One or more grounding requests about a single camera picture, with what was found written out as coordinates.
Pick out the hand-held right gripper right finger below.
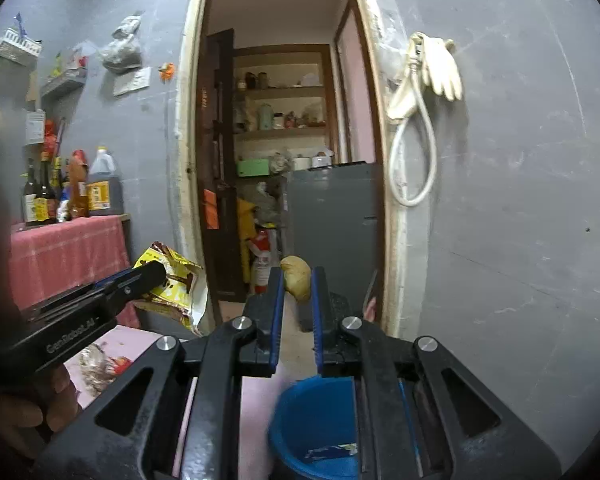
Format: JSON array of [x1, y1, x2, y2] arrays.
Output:
[[310, 266, 563, 480]]

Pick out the blue plastic bucket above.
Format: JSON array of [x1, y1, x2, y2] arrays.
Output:
[[268, 376, 363, 480]]

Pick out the red plaid cloth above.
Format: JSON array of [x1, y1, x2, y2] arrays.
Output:
[[9, 215, 142, 328]]

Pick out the green box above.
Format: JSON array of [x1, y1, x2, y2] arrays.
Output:
[[236, 158, 271, 177]]

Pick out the white wall basket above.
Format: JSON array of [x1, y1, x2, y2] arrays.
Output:
[[0, 27, 44, 77]]

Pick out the grey refrigerator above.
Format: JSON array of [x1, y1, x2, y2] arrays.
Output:
[[286, 162, 385, 333]]

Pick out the dark wooden door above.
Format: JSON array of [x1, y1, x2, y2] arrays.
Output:
[[197, 29, 247, 304]]

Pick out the crumpled silver wrapper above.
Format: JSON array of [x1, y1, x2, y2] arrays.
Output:
[[77, 342, 133, 396]]

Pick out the plastic bag with dark contents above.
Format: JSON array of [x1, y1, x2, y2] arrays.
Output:
[[99, 14, 144, 75]]

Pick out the yellow bag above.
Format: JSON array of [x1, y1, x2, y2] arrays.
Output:
[[237, 199, 259, 281]]

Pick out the clear plastic bag with red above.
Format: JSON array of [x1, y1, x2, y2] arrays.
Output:
[[55, 40, 99, 79]]

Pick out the blue white wrapper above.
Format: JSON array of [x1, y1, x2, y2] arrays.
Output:
[[304, 442, 359, 462]]

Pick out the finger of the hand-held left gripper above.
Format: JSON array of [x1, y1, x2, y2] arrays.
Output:
[[100, 261, 169, 317], [25, 269, 141, 320]]

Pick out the red white sack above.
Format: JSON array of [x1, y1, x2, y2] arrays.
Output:
[[247, 227, 277, 295]]

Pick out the white paper tag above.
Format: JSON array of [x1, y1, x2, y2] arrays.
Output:
[[26, 110, 46, 144]]

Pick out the wooden shelf unit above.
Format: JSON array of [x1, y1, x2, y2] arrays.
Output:
[[232, 45, 339, 172]]

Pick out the orange door sticker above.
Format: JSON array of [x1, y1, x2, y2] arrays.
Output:
[[203, 189, 220, 231]]

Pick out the white hose loop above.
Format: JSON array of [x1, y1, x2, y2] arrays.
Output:
[[386, 31, 439, 207]]

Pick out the grey wall shelf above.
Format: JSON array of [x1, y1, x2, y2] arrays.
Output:
[[40, 67, 89, 102]]

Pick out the wooden door frame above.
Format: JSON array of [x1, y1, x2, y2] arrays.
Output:
[[172, 0, 412, 342]]

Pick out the pink tablecloth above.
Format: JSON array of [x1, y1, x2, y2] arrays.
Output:
[[62, 324, 301, 480]]

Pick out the white rubber gloves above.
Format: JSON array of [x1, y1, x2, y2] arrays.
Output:
[[422, 36, 464, 101]]

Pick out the person's left hand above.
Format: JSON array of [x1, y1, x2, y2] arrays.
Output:
[[0, 364, 84, 442]]

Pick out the yellow brown snack packet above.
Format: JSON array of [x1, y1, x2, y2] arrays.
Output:
[[132, 241, 210, 337]]

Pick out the large brown oil jug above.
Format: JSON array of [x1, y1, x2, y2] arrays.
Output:
[[87, 146, 125, 217]]

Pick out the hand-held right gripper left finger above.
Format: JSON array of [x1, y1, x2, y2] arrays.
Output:
[[40, 266, 286, 480]]

